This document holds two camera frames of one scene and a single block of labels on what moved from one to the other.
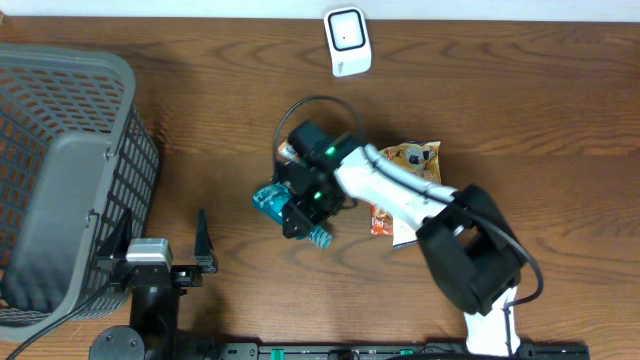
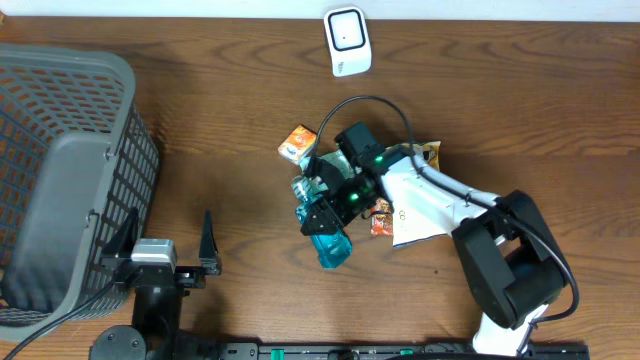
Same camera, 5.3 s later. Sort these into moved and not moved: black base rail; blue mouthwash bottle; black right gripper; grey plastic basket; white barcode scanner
Moved: blue mouthwash bottle; black right gripper
Not moved: black base rail; white barcode scanner; grey plastic basket
